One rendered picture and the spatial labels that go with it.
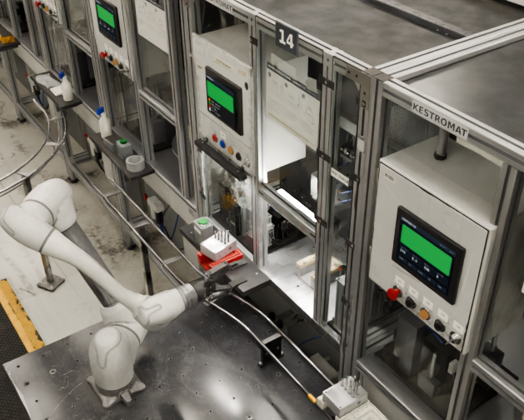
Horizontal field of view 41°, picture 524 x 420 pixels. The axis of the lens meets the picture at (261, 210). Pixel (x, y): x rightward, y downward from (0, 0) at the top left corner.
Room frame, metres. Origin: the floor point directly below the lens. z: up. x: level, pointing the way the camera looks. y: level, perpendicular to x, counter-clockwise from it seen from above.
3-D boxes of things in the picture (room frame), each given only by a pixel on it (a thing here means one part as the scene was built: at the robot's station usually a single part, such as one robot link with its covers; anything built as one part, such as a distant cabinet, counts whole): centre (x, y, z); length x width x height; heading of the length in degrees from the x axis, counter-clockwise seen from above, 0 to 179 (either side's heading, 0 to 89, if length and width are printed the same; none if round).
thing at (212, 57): (2.57, 0.05, 1.60); 0.42 x 0.29 x 0.46; 34
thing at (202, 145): (2.49, 0.17, 1.37); 0.36 x 0.04 x 0.04; 34
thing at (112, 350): (1.90, 0.59, 0.85); 0.18 x 0.16 x 0.22; 166
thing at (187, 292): (1.91, 0.28, 1.12); 0.09 x 0.06 x 0.09; 34
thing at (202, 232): (2.50, 0.25, 0.97); 0.08 x 0.08 x 0.12; 34
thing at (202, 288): (1.96, 0.22, 1.12); 0.09 x 0.07 x 0.08; 124
